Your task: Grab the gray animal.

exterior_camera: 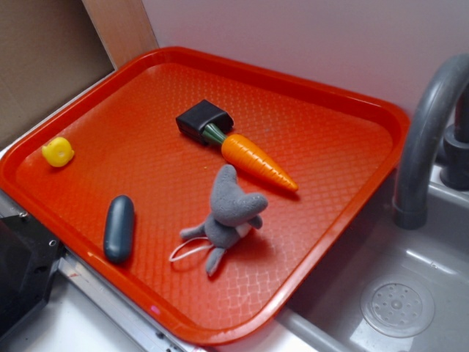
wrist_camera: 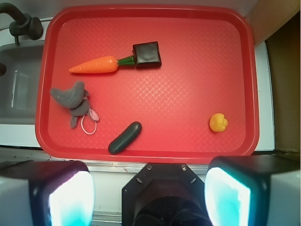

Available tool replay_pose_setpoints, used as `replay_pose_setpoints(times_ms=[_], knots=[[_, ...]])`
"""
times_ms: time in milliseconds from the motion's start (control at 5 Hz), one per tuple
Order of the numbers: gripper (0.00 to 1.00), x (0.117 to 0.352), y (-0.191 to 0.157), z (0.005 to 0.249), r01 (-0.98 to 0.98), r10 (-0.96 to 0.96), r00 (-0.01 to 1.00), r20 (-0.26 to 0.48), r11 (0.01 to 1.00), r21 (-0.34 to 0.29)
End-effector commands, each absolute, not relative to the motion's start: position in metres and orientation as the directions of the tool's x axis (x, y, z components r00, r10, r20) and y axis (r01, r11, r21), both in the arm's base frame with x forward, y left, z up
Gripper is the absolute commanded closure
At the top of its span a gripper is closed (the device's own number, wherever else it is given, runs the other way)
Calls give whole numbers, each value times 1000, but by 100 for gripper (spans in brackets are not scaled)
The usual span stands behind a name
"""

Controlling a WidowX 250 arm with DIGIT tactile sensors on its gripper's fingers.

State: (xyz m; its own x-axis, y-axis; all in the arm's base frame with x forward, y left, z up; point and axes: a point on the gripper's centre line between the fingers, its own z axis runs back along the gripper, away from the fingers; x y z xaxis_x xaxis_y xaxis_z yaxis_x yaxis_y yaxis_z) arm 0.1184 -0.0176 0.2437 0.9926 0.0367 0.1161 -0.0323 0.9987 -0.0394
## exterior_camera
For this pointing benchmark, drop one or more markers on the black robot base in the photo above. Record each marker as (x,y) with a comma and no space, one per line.
(30,256)

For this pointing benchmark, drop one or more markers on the orange toy carrot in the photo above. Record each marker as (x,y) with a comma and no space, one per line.
(244,154)

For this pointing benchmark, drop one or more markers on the gray plush bunny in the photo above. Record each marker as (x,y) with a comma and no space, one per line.
(233,214)

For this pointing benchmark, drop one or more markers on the orange plastic tray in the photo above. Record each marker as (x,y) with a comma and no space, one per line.
(338,146)

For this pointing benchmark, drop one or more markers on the black rectangular block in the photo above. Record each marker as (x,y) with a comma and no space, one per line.
(205,123)

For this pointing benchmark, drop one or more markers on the dark gray oblong capsule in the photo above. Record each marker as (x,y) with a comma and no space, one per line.
(119,228)

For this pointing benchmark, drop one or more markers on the yellow rubber duck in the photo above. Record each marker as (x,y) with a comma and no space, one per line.
(58,152)

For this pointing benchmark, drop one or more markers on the wooden board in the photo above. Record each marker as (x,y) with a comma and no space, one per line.
(123,27)

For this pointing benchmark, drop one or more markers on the gray toy sink basin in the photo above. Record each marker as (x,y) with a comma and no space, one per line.
(382,288)

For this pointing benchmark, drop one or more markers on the brown cardboard panel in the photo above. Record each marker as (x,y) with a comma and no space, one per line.
(50,52)

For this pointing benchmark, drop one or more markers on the gray toy faucet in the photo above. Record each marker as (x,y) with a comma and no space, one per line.
(438,133)

